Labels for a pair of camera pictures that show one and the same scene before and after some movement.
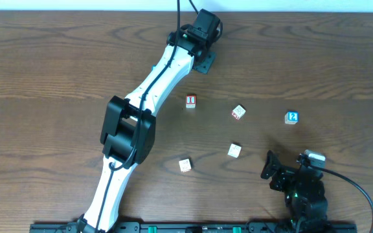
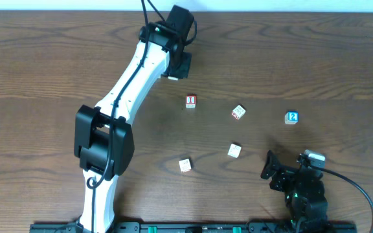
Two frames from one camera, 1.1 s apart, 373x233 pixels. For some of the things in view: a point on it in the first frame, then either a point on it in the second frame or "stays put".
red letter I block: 191,101 stays put
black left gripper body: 204,63 -> 182,66
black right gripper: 283,175 stays put
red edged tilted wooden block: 238,112 stays put
